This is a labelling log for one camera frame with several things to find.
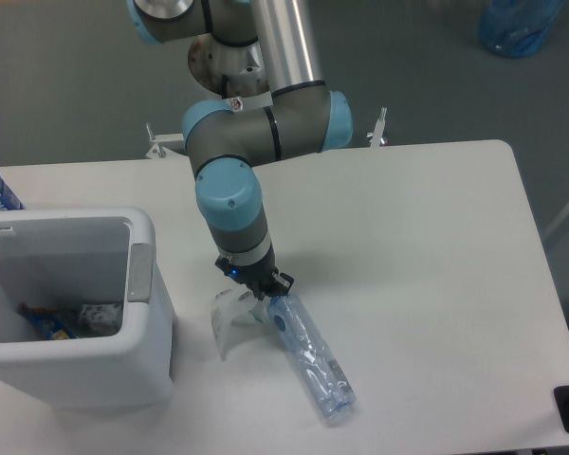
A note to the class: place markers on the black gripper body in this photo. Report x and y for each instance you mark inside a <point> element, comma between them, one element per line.
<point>243,274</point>

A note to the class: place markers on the clear crushed plastic bottle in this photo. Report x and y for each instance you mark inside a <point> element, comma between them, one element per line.
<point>312,357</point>

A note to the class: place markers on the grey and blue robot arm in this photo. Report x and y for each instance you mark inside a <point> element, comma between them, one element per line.
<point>225,146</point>

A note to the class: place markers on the white open trash can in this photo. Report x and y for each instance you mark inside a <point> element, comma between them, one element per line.
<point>62,259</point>

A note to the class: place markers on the dark crumpled wrapper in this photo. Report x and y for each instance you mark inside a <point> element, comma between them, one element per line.
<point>104,315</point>

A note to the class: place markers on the blue snack wrapper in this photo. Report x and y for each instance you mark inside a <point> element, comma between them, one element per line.
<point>51,323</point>

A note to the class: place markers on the blue plastic bag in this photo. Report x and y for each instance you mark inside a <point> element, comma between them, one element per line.
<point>517,29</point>

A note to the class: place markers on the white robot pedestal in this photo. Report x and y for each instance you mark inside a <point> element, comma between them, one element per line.
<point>237,76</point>

